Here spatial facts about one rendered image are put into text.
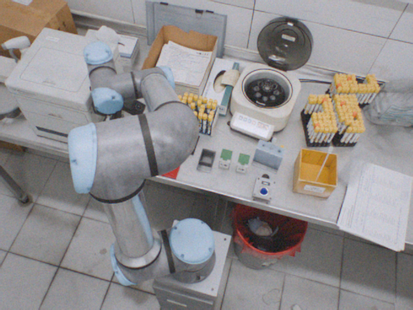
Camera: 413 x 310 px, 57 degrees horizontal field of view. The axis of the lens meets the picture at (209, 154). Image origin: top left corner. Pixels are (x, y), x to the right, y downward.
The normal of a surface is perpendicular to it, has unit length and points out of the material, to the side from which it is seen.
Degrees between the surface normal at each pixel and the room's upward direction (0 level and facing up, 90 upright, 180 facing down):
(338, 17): 90
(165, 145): 39
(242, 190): 0
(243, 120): 25
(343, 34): 90
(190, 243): 8
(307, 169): 0
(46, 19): 2
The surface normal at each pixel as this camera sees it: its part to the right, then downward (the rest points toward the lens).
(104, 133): 0.01, -0.62
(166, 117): 0.28, -0.73
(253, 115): -0.40, 0.78
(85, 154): 0.11, -0.11
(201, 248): 0.18, -0.49
